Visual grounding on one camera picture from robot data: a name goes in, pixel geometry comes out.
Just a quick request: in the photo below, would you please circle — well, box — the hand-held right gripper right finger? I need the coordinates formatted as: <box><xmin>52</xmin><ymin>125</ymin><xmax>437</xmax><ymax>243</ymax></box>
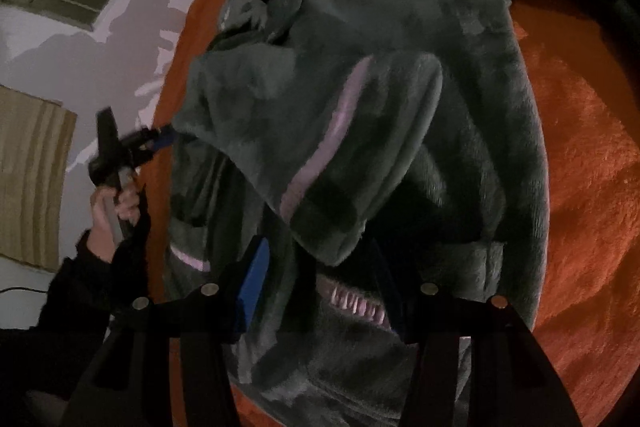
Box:
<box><xmin>397</xmin><ymin>281</ymin><xmax>583</xmax><ymax>427</ymax></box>

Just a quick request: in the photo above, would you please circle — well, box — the orange fleece blanket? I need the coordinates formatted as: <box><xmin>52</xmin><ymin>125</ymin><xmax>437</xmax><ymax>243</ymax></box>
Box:
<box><xmin>135</xmin><ymin>0</ymin><xmax>640</xmax><ymax>427</ymax></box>

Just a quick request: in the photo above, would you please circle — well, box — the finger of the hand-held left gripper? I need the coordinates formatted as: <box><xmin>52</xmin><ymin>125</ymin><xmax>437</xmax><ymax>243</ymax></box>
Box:
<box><xmin>124</xmin><ymin>125</ymin><xmax>173</xmax><ymax>146</ymax></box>
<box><xmin>131</xmin><ymin>142</ymin><xmax>175</xmax><ymax>165</ymax></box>

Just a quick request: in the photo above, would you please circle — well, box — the grey fleece jacket pink trim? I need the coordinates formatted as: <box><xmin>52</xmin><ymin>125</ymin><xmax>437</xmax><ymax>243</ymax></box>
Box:
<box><xmin>162</xmin><ymin>0</ymin><xmax>626</xmax><ymax>427</ymax></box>

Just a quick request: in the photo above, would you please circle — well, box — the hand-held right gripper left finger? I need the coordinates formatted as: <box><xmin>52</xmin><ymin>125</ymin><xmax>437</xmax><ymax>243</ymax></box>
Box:
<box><xmin>60</xmin><ymin>234</ymin><xmax>271</xmax><ymax>427</ymax></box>

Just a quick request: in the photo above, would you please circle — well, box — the person's left forearm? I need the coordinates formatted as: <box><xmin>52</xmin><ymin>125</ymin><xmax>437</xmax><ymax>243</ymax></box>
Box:
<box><xmin>0</xmin><ymin>202</ymin><xmax>153</xmax><ymax>408</ymax></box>

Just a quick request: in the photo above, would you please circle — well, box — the person's left hand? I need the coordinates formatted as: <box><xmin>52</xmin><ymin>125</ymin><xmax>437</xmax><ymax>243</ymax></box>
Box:
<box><xmin>90</xmin><ymin>184</ymin><xmax>143</xmax><ymax>264</ymax></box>

